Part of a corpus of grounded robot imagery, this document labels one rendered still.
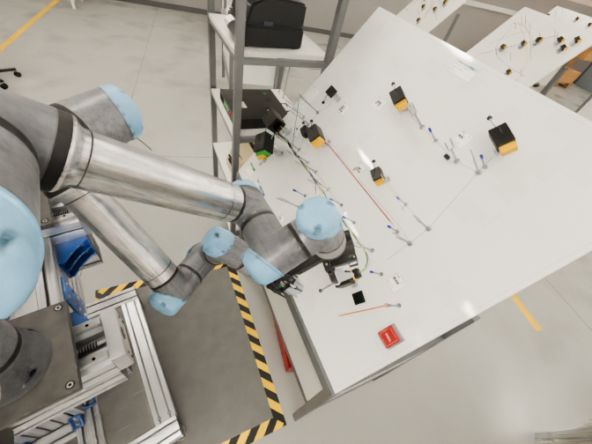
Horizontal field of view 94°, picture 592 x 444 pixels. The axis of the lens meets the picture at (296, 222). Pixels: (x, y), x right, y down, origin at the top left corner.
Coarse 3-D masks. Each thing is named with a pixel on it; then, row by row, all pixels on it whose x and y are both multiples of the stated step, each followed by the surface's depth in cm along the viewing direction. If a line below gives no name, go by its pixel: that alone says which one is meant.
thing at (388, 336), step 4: (388, 328) 83; (392, 328) 83; (380, 332) 85; (384, 332) 84; (388, 332) 83; (392, 332) 82; (380, 336) 84; (384, 336) 83; (388, 336) 83; (392, 336) 82; (396, 336) 81; (384, 340) 83; (388, 340) 82; (392, 340) 82; (396, 340) 81; (400, 340) 81; (384, 344) 83; (388, 344) 82; (392, 344) 82
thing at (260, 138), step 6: (264, 132) 127; (258, 138) 128; (264, 138) 126; (270, 138) 129; (258, 144) 127; (264, 144) 125; (270, 144) 129; (258, 150) 127; (270, 150) 128; (276, 150) 135
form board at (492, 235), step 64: (384, 64) 111; (448, 64) 95; (384, 128) 104; (448, 128) 90; (512, 128) 78; (576, 128) 70; (320, 192) 117; (384, 192) 98; (448, 192) 85; (512, 192) 75; (576, 192) 67; (384, 256) 93; (448, 256) 81; (512, 256) 72; (576, 256) 64; (320, 320) 102; (384, 320) 88; (448, 320) 77
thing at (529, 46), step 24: (504, 24) 390; (528, 24) 368; (552, 24) 348; (480, 48) 398; (504, 48) 369; (528, 48) 356; (552, 48) 337; (576, 48) 321; (504, 72) 363; (528, 72) 345
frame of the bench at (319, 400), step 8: (240, 232) 195; (264, 288) 164; (272, 312) 157; (280, 336) 151; (440, 336) 122; (424, 344) 117; (432, 344) 118; (288, 352) 143; (416, 352) 114; (400, 360) 111; (408, 360) 144; (384, 368) 108; (392, 368) 148; (296, 376) 138; (368, 376) 105; (320, 392) 112; (304, 400) 133; (312, 400) 123; (320, 400) 114; (328, 400) 110; (304, 408) 136; (312, 408) 125; (296, 416) 151; (304, 416) 147
